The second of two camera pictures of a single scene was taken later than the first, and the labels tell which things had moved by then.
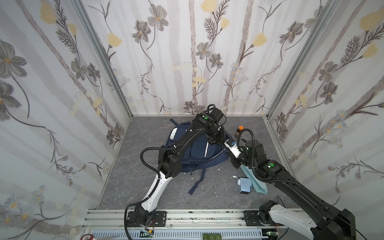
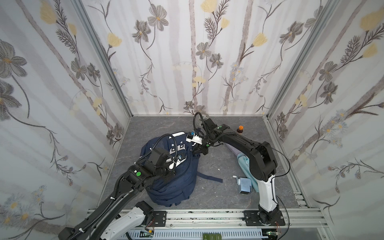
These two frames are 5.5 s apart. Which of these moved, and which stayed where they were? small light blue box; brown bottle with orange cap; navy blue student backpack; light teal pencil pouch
Moved: navy blue student backpack
Stayed: small light blue box; light teal pencil pouch; brown bottle with orange cap
